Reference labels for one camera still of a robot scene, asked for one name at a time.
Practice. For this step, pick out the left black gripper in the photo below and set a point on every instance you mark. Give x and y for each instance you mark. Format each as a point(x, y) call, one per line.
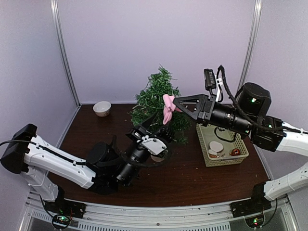
point(141, 129)

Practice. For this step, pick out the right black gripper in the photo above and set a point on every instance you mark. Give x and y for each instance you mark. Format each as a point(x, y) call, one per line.
point(202, 118)

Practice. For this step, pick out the pink felt bow ornament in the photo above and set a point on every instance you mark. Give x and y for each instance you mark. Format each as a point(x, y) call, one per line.
point(169, 108)

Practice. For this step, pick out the small green christmas tree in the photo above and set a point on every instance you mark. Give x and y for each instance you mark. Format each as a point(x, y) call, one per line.
point(150, 101)

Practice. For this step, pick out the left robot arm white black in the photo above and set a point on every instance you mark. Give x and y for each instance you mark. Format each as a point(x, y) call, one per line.
point(103, 170)

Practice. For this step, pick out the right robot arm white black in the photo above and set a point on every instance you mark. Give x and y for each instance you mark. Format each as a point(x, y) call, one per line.
point(247, 117)

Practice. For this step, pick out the white round ornament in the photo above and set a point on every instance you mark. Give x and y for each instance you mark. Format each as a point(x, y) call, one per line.
point(215, 148)

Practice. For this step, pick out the beige plastic basket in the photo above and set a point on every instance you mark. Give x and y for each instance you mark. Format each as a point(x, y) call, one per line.
point(229, 139)

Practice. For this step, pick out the small white bowl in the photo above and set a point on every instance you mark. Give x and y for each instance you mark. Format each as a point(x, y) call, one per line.
point(102, 109)

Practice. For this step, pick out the red bauble ornament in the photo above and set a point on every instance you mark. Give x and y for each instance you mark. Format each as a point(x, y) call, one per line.
point(235, 152)

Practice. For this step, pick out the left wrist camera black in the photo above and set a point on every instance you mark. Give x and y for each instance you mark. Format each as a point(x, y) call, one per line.
point(154, 145)

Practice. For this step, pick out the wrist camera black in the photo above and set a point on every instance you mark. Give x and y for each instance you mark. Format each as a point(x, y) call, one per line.
point(213, 84)
point(154, 145)

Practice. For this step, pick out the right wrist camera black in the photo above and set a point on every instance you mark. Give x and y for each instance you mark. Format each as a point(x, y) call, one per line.
point(213, 84)

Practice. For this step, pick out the right aluminium frame post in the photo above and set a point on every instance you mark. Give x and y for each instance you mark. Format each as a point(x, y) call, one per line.
point(251, 42)

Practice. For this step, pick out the aluminium frame post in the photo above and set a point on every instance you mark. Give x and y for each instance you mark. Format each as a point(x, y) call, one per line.
point(64, 58)
point(251, 42)

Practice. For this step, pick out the front aluminium rail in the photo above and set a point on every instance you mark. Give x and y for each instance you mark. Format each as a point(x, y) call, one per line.
point(211, 217)

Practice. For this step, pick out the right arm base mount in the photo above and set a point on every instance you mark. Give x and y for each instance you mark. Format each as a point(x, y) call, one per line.
point(255, 204)

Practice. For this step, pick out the left aluminium frame post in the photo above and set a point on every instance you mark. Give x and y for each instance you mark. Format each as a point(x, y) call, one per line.
point(64, 58)

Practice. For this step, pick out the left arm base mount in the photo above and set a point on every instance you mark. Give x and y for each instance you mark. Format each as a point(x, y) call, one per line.
point(66, 207)

